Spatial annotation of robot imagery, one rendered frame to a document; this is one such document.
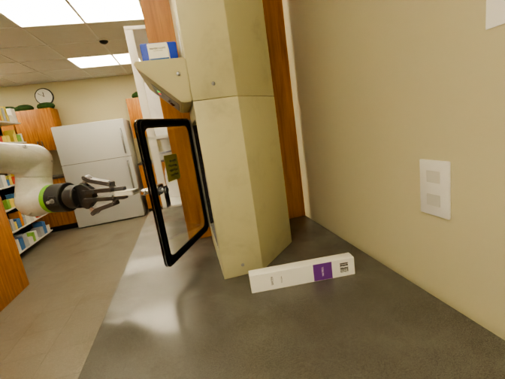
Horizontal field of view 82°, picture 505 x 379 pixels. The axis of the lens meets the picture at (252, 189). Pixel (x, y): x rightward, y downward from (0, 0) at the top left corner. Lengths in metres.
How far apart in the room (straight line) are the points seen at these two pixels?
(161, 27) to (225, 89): 0.47
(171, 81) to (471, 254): 0.71
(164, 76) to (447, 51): 0.57
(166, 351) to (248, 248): 0.32
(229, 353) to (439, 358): 0.34
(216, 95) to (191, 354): 0.56
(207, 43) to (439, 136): 0.54
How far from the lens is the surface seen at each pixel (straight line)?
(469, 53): 0.63
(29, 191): 1.15
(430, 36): 0.69
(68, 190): 1.05
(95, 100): 6.52
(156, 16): 1.18
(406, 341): 0.62
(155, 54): 0.85
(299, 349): 0.59
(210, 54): 0.77
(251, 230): 0.80
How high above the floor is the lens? 1.33
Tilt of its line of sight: 12 degrees down
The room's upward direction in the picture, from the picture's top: 8 degrees counter-clockwise
